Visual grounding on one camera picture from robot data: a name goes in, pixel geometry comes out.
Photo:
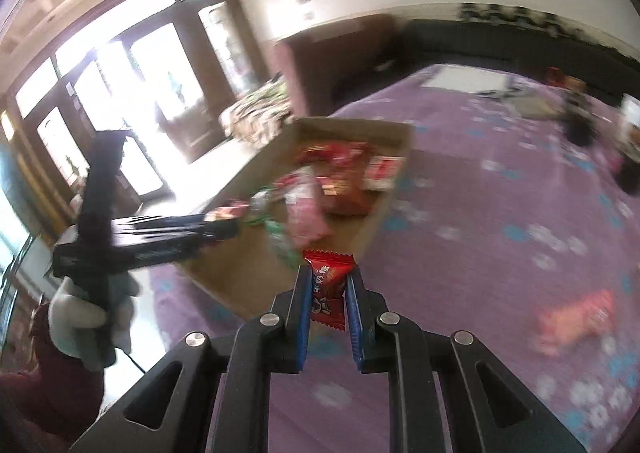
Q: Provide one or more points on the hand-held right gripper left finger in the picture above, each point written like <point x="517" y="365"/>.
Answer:
<point x="302" y="313"/>

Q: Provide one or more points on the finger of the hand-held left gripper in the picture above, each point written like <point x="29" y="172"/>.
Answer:
<point x="220" y="232"/>
<point x="165" y="219"/>

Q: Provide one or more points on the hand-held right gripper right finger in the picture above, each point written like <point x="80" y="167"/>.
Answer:
<point x="355" y="318"/>

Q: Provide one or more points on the small white red snack packet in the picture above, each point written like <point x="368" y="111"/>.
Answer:
<point x="230" y="210"/>

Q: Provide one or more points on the small red cartoon snack packet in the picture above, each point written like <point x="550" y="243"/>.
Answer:
<point x="327" y="288"/>

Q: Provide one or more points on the brown cardboard box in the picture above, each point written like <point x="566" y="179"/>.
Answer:
<point x="235" y="278"/>

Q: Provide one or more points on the clear green-striped cake packet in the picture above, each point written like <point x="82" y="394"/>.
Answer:
<point x="260" y="200"/>

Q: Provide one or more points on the green white candy packet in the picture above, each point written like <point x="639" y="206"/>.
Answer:
<point x="280" y="238"/>

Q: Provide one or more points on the large shiny red snack packet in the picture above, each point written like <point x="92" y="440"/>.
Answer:
<point x="335" y="153"/>

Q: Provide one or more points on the long white red snack packet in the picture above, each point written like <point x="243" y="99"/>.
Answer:
<point x="382" y="172"/>

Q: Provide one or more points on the person's left forearm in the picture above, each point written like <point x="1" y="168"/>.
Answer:
<point x="50" y="393"/>

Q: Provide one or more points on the person's left hand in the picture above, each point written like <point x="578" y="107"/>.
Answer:
<point x="70" y="318"/>

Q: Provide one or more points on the brown armchair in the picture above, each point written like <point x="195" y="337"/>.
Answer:
<point x="192" y="128"/>

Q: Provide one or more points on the patterned fabric seat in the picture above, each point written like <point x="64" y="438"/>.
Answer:
<point x="255" y="113"/>

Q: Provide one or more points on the wooden framed glass doors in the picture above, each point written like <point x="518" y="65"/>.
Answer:
<point x="150" y="83"/>

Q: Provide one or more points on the purple floral tablecloth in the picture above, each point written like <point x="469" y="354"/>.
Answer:
<point x="475" y="243"/>

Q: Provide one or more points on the brown chair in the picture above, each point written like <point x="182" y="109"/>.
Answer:
<point x="340" y="68"/>

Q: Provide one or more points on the pink white snack packet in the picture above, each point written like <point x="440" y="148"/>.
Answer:
<point x="575" y="320"/>

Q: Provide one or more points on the white paper sheet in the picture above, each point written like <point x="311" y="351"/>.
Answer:
<point x="460" y="78"/>

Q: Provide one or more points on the black sofa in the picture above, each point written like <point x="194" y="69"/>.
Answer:
<point x="450" y="43"/>

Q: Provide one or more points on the black cylinder with wooden cap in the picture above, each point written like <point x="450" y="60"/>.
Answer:
<point x="580" y="130"/>

